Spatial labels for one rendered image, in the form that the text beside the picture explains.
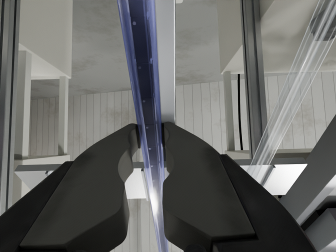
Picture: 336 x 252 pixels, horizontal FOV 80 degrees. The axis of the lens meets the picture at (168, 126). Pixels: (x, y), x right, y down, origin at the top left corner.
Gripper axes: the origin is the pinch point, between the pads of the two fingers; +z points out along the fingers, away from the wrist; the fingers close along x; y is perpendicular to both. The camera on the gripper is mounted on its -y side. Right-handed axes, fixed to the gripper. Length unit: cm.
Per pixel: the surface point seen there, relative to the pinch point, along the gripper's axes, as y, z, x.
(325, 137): 12.8, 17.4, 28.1
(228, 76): 20, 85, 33
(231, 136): 44, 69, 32
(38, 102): 133, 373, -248
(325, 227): 31.6, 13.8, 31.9
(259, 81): 10, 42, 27
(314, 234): 36, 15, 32
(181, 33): 6, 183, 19
